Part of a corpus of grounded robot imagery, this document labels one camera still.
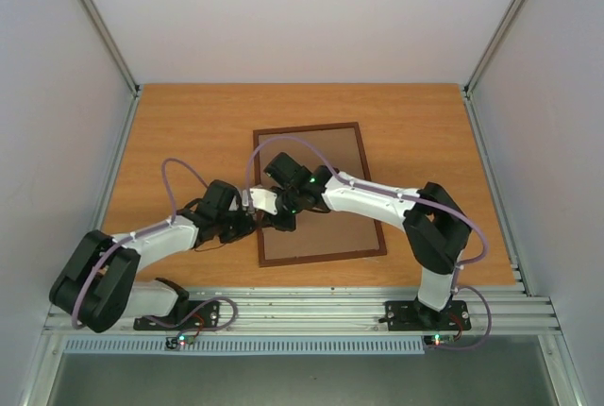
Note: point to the small circuit board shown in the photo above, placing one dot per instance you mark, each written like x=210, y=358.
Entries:
x=179, y=342
x=441, y=340

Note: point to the grey slotted cable duct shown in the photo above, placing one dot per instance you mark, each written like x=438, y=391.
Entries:
x=224, y=345

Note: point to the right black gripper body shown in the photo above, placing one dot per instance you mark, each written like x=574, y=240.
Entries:
x=283, y=219

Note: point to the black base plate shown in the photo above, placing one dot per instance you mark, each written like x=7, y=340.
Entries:
x=411, y=315
x=184, y=316

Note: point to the right aluminium corner post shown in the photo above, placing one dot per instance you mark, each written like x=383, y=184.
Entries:
x=504, y=26

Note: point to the right small circuit board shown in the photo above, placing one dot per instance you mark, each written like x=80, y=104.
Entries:
x=441, y=340

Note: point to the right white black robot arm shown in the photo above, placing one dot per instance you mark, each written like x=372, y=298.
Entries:
x=436, y=228

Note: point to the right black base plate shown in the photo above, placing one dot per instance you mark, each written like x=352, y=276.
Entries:
x=411, y=315

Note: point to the aluminium rail front beam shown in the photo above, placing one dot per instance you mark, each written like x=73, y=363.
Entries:
x=356, y=310

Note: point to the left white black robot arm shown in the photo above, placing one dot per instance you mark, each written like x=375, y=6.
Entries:
x=97, y=285

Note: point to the left aluminium corner post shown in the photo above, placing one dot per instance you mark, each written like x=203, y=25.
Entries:
x=100, y=27

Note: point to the left small circuit board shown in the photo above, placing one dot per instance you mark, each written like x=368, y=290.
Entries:
x=179, y=342

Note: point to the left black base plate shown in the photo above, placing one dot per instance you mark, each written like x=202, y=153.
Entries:
x=184, y=316

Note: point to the brown wooden picture frame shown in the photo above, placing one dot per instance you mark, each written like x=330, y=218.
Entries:
x=319, y=237

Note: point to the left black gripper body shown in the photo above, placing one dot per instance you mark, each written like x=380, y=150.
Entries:
x=234, y=229

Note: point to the aluminium corner post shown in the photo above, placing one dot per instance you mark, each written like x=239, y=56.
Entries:
x=504, y=26
x=100, y=27

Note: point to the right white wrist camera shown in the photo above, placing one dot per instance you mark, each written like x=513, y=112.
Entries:
x=259, y=199

